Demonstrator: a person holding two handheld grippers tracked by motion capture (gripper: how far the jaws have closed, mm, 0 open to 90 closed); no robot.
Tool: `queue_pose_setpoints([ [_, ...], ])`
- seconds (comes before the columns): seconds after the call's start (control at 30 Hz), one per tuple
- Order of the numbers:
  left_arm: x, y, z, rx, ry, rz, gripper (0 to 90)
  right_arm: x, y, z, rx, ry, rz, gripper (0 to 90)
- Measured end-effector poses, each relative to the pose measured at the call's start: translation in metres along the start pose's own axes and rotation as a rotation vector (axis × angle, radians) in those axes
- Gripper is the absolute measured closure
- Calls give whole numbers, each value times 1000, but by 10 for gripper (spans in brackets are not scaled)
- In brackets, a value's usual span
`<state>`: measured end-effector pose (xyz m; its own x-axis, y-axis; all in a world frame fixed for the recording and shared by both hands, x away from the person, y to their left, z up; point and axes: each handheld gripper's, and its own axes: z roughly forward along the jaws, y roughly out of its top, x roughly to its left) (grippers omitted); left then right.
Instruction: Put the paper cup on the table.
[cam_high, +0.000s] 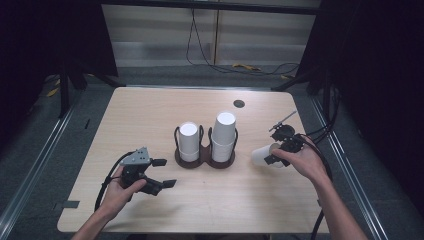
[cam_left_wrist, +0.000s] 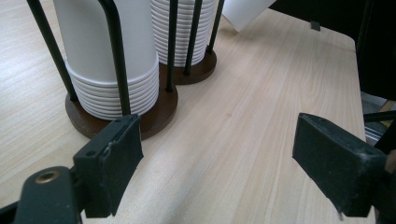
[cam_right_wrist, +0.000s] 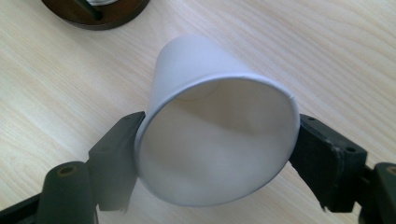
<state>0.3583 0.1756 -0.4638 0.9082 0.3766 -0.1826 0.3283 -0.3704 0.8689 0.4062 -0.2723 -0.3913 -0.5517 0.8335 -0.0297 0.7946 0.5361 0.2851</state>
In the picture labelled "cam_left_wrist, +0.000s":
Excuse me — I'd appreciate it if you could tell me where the stack of white paper cups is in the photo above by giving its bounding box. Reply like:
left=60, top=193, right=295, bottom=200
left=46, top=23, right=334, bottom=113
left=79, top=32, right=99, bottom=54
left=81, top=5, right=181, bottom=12
left=52, top=0, right=161, bottom=122
left=149, top=0, right=218, bottom=69

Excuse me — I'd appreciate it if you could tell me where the metal rail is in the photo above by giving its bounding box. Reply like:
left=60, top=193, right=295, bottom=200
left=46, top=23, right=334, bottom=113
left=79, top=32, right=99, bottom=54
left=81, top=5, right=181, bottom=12
left=362, top=122, right=385, bottom=143

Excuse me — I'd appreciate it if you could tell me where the brown cup holder with wires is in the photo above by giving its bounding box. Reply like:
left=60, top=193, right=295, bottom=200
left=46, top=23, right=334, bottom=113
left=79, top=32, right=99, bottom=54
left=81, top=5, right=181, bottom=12
left=25, top=0, right=226, bottom=141

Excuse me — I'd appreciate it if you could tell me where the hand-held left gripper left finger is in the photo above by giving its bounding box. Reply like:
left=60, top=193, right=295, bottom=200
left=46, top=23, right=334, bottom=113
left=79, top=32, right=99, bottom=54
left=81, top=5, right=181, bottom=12
left=72, top=113, right=145, bottom=219

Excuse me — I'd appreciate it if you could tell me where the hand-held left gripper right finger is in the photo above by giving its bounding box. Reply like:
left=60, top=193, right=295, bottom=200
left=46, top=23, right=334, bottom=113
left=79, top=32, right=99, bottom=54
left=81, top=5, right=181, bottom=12
left=291, top=112, right=389, bottom=218

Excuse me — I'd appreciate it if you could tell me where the white paper sheet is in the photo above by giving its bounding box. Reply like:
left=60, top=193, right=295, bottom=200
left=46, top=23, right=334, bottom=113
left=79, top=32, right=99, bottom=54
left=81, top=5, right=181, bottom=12
left=220, top=0, right=278, bottom=34

